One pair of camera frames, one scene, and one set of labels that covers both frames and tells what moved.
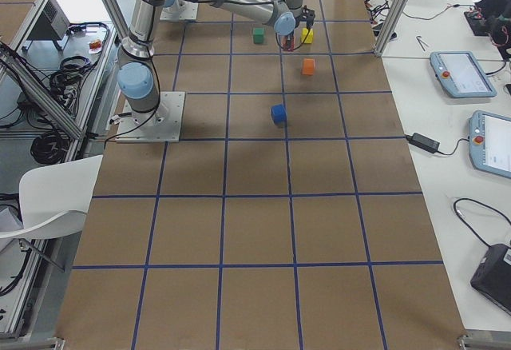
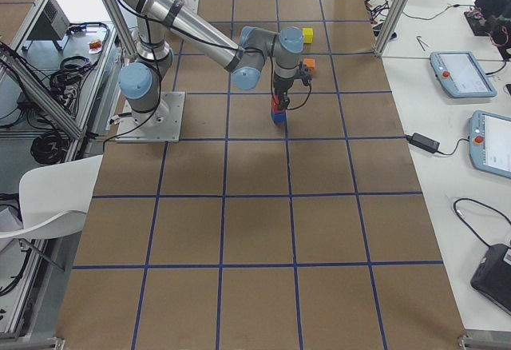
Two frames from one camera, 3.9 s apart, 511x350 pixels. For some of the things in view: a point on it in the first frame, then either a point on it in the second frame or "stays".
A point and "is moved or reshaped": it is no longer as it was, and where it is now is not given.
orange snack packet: [95, 46] stays
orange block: [308, 66] stays
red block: [284, 41] is moved or reshaped
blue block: [279, 115] stays
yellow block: [310, 37] stays
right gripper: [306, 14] to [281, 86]
